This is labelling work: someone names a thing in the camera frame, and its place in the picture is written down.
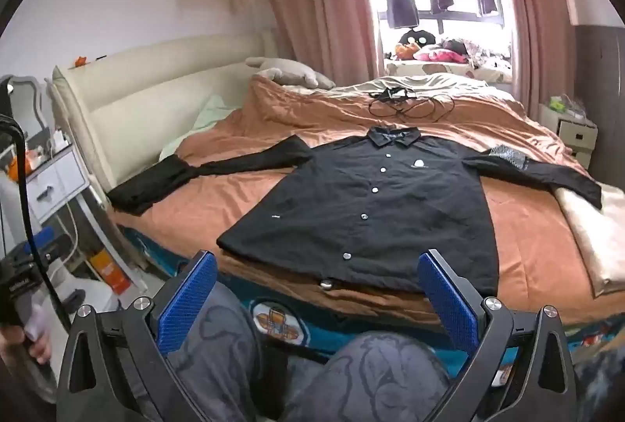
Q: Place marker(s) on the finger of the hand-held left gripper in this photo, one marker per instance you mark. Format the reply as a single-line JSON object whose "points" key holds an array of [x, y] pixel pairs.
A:
{"points": [[58, 244]]}

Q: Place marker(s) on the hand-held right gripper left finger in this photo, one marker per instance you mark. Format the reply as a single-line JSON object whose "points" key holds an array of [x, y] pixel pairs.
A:
{"points": [[190, 305]]}

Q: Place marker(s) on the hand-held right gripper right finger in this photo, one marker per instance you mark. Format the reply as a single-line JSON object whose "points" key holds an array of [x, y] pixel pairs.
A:
{"points": [[447, 305]]}

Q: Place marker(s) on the black button shirt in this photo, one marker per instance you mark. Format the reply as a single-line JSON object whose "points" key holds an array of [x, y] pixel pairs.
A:
{"points": [[351, 207]]}

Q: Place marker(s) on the person's left hand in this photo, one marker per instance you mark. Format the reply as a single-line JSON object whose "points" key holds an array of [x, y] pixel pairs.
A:
{"points": [[39, 345]]}

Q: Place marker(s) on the person's grey patterned pants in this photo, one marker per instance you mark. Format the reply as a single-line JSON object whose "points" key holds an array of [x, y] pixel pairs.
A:
{"points": [[215, 353]]}

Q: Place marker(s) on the orange box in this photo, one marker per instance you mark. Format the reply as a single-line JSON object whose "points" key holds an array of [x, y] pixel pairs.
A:
{"points": [[110, 270]]}

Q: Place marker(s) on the orange brown duvet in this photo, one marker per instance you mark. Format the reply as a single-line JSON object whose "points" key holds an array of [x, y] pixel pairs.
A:
{"points": [[527, 246]]}

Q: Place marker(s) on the teal printed bed sheet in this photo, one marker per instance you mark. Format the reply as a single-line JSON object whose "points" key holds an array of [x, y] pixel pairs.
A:
{"points": [[293, 329]]}

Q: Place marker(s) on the cream folded blanket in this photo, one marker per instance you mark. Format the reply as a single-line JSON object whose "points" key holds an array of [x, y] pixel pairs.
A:
{"points": [[595, 246]]}

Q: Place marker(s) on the silver framed mirror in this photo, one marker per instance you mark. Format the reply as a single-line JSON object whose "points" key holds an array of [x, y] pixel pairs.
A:
{"points": [[27, 83]]}

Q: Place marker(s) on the cream padded headboard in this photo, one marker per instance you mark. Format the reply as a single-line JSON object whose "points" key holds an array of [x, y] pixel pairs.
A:
{"points": [[146, 85]]}

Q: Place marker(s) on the small orange toy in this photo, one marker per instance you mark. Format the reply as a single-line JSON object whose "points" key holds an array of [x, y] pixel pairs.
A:
{"points": [[80, 60]]}

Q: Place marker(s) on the light green pillow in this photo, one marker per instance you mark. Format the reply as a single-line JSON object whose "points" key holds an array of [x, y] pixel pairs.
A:
{"points": [[210, 114]]}

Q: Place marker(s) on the small green object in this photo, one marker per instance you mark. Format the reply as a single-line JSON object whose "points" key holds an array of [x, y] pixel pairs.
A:
{"points": [[557, 101]]}

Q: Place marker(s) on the pink cloth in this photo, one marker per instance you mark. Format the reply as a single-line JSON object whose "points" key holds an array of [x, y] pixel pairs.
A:
{"points": [[439, 56]]}

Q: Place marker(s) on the grey plush toy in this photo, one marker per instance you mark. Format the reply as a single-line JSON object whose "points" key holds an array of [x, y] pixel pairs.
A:
{"points": [[288, 73]]}

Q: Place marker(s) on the dark grey wardrobe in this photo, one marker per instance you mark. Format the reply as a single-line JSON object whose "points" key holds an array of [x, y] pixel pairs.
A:
{"points": [[605, 109]]}

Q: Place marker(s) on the black white plush toy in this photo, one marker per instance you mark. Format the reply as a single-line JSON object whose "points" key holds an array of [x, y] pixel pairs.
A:
{"points": [[420, 37]]}

